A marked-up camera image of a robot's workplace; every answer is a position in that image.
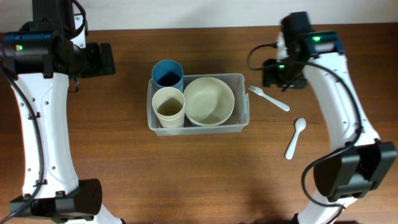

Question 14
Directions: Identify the cream bowl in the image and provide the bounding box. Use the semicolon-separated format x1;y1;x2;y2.
183;77;235;118
187;114;232;127

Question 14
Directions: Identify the white plastic spoon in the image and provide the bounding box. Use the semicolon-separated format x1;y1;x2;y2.
285;118;307;160

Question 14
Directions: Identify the clear plastic storage container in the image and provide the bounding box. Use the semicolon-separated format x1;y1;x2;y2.
147;73;250;136

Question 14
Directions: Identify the cream cup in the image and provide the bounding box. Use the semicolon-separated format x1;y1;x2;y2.
159;117;185;128
152;87;185;121

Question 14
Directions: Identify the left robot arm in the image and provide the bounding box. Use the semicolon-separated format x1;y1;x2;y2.
1;1;121;223

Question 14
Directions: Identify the cream cup back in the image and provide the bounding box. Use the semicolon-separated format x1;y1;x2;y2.
159;117;185;128

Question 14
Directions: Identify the blue cup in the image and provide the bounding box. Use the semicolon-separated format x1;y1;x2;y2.
152;60;184;92

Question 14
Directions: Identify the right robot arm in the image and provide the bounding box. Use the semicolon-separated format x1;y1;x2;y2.
262;12;397;223

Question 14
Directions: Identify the grey plastic fork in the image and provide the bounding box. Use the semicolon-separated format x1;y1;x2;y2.
248;86;290;112

